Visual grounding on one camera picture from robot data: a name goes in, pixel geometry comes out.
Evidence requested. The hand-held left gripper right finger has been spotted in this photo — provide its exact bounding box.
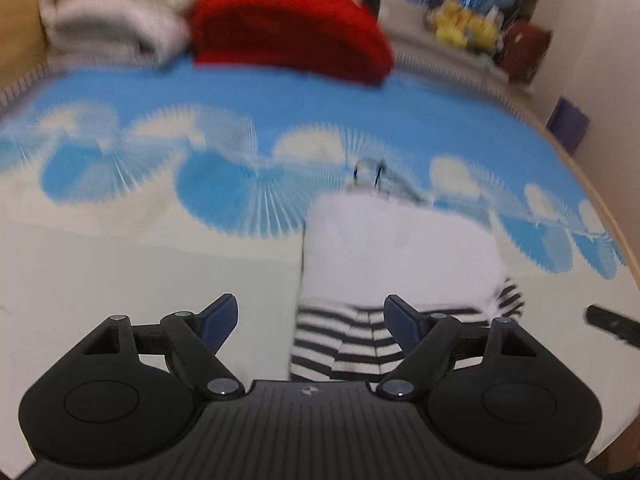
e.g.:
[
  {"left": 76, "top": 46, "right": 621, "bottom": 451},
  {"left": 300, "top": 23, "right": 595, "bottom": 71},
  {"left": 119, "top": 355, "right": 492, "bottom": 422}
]
[{"left": 376, "top": 294, "right": 547, "bottom": 402}]

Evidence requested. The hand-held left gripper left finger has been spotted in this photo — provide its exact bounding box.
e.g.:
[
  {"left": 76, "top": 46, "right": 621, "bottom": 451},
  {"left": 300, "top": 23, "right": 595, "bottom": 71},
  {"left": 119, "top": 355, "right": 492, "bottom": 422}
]
[{"left": 75, "top": 292, "right": 246, "bottom": 402}]

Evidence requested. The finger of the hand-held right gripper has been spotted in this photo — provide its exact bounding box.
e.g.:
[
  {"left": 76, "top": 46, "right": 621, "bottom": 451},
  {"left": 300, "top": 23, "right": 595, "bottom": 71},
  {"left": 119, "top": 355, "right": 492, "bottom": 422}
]
[{"left": 584, "top": 303, "right": 640, "bottom": 348}]

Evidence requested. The black white striped small garment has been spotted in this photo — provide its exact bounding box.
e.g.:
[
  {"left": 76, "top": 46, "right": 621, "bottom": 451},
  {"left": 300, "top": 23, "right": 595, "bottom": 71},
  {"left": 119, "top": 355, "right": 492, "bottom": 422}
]
[{"left": 288, "top": 157, "right": 527, "bottom": 384}]

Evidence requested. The blue white printed bedsheet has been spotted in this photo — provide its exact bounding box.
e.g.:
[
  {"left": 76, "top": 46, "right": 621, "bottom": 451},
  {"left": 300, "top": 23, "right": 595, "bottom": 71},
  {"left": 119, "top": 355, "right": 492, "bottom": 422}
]
[{"left": 0, "top": 54, "right": 632, "bottom": 480}]

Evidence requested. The purple box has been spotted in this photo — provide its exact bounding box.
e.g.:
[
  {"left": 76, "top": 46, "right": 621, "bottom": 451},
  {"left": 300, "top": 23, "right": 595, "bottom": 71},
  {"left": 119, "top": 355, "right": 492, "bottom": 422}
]
[{"left": 547, "top": 97, "right": 592, "bottom": 154}]

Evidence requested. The grey mattress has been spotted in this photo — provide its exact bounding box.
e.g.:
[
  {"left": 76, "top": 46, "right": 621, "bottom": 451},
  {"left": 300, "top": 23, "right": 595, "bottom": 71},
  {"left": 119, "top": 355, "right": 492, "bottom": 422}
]
[{"left": 379, "top": 0, "right": 527, "bottom": 113}]

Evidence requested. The dark red bag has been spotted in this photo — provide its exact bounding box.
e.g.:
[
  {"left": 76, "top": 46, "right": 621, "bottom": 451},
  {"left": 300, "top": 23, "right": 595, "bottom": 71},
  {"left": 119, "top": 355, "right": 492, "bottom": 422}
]
[{"left": 502, "top": 19, "right": 554, "bottom": 82}]

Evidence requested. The red folded blanket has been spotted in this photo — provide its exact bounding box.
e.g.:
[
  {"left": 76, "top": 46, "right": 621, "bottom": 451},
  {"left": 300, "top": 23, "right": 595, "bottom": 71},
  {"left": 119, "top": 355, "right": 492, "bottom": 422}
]
[{"left": 190, "top": 0, "right": 397, "bottom": 87}]

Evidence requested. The yellow plush toy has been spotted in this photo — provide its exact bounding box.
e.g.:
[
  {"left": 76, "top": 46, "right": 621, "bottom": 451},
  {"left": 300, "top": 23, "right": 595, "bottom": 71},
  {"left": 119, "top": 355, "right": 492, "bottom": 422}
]
[{"left": 432, "top": 0, "right": 502, "bottom": 54}]

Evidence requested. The white folded blanket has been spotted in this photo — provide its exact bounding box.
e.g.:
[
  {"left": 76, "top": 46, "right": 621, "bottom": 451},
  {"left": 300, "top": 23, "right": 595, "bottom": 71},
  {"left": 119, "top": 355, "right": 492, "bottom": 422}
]
[{"left": 38, "top": 0, "right": 209, "bottom": 67}]

